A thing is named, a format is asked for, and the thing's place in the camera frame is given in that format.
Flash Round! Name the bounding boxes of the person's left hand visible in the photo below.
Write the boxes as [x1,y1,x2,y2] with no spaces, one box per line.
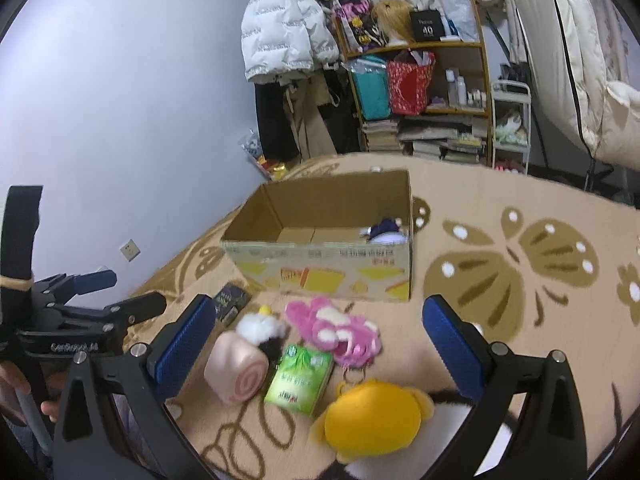
[0,360,67,427]

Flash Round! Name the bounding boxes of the white flower plush toy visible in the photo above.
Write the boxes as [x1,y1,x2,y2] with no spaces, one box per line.
[235,305,291,361]

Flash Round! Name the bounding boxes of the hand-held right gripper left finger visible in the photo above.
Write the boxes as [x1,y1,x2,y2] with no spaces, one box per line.
[52,294,221,480]

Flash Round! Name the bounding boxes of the pile of snack bags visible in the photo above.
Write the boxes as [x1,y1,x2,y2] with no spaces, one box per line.
[241,130,289,182]

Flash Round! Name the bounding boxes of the pink swiss roll plush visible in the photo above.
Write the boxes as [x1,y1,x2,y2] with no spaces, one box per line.
[203,330,271,406]

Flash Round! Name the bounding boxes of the beige trousers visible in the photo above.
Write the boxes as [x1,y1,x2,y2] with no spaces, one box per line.
[281,77,339,162]

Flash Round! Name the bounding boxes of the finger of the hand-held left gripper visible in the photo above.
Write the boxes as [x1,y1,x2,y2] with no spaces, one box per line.
[60,292,168,332]
[31,270,119,307]

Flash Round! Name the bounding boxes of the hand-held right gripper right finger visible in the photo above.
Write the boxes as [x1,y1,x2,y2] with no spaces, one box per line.
[422,295,589,480]

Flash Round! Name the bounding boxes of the black coat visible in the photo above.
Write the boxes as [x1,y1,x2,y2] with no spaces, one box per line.
[254,80,301,167]

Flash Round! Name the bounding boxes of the green tissue pack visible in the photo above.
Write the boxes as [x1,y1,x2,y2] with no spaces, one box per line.
[263,344,335,417]

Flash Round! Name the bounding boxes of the white puffer jacket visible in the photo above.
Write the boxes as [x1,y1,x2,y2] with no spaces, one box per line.
[241,0,342,84]

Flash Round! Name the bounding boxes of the stack of books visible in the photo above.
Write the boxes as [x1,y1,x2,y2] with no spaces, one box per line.
[361,115,489,165]

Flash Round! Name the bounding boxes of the pink plush toy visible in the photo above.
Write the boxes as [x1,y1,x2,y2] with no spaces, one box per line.
[285,296,383,368]

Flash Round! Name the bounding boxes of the wooden shelf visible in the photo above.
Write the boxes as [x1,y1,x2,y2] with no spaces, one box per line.
[331,0,494,167]

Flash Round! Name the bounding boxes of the red patterned bag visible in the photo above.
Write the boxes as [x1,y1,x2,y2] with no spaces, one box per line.
[386,50,437,116]

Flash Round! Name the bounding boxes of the white hanging quilt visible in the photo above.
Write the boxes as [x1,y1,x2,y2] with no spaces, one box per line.
[492,0,640,171]

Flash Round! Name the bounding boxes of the small dark card box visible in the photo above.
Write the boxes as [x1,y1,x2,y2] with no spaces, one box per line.
[214,282,252,326]

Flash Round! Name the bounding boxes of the black square box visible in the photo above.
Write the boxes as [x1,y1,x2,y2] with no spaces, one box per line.
[410,9,444,43]

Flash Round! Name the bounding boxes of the white rolling cart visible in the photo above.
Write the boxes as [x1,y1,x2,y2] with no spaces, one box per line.
[490,80,532,176]

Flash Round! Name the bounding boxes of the white plastic bag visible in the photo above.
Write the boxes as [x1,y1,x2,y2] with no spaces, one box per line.
[436,0,479,42]

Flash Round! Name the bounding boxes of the tall white bottle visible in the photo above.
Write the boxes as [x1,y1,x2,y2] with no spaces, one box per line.
[446,69,467,109]

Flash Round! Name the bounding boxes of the blonde wig on head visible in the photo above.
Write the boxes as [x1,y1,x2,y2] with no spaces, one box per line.
[372,0,417,47]

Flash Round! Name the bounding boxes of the cardboard box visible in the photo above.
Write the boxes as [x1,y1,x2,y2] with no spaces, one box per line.
[221,169,417,303]

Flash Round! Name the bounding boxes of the printed black tote bag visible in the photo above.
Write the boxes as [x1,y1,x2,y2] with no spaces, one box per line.
[333,0,387,54]

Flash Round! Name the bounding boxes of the beige patterned blanket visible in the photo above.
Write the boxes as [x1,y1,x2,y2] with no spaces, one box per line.
[129,152,640,480]

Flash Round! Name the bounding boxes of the teal bag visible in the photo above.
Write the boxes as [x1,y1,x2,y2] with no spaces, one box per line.
[347,57,392,121]

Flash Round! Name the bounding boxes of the purple plush toy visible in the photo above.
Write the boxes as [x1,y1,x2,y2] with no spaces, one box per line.
[361,216,410,243]

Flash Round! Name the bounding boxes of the yellow plush toy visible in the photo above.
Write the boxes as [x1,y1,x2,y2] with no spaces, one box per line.
[309,379,436,465]

